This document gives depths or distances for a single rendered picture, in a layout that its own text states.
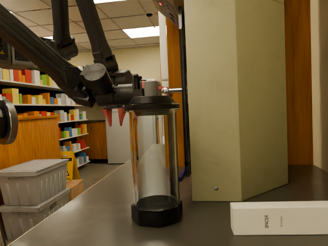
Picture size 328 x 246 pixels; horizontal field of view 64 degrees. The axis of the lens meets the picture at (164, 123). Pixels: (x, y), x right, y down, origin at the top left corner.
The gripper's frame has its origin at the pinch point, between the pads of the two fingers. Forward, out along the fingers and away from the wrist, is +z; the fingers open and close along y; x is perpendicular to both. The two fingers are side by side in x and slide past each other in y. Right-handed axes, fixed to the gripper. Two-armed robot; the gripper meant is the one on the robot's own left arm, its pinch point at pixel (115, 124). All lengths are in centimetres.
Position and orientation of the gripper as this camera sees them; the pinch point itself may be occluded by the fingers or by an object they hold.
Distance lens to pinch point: 112.3
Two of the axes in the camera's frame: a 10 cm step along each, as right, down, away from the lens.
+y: 9.9, -0.4, -1.6
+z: 0.5, 10.0, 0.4
